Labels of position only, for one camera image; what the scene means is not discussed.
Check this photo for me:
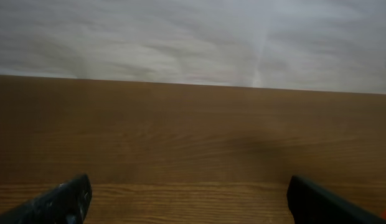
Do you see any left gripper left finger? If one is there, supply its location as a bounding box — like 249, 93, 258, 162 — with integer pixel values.
0, 173, 93, 224

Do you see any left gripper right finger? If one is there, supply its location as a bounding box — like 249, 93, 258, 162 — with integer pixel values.
286, 175, 386, 224

